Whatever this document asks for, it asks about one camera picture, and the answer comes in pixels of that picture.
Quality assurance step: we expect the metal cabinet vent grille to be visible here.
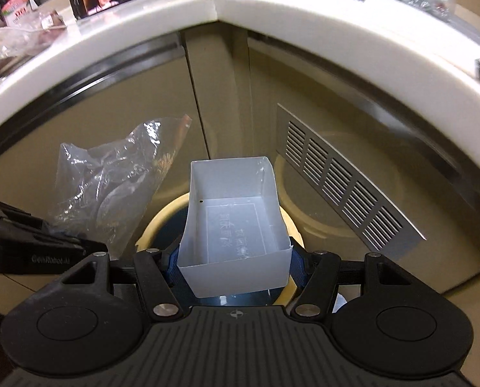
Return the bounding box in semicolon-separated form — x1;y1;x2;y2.
276;103;426;256

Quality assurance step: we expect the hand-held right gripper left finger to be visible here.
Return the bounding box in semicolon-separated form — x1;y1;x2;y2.
64;246;186;320

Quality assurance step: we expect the beige rimmed trash can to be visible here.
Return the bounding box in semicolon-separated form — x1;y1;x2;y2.
134;191;305;307

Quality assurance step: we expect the clear bag with food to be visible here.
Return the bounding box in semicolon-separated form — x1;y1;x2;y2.
0;10;68;63

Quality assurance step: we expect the white paper box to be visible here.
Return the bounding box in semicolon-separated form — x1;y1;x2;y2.
176;155;294;300

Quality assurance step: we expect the clear plastic bag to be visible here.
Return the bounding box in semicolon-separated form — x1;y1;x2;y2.
46;115;193;259

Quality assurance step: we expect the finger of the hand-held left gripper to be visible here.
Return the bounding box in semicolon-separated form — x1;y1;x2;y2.
0;194;108;254

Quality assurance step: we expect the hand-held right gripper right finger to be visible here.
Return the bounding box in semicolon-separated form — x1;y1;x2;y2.
287;244;414;320

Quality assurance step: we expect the pink pump bottle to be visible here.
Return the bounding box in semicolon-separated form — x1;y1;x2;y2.
0;0;35;27

